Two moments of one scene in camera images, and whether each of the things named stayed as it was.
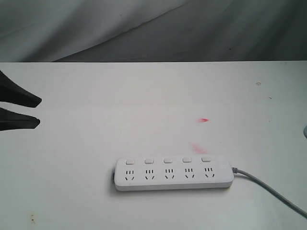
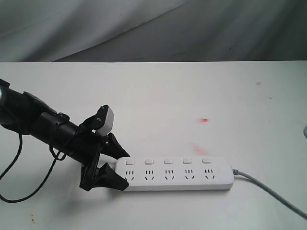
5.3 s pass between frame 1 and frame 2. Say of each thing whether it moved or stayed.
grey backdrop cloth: stayed
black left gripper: moved
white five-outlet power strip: stayed
